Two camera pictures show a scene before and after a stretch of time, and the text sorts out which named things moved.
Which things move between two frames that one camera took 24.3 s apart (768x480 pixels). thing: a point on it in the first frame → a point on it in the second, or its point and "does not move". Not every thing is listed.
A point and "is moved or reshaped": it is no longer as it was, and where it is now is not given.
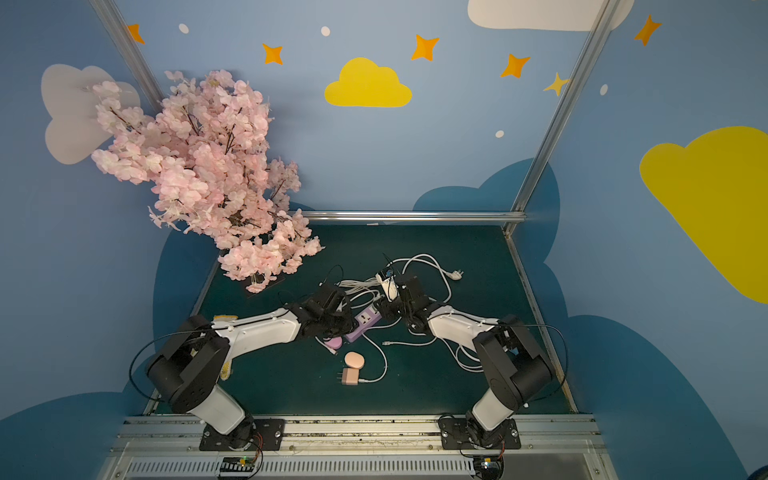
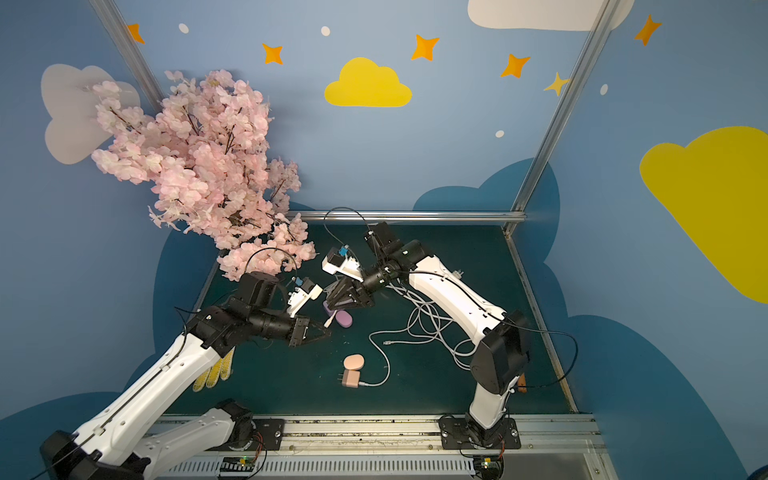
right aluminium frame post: [598, 27] does not move
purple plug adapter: [334, 343] is moved or reshaped
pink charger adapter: [350, 376] does not move
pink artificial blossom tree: [204, 148] does not move
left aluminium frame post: [119, 29] does not move
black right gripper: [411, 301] → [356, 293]
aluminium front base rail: [364, 447] does not move
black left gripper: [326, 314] → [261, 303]
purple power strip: [365, 319] is moved or reshaped
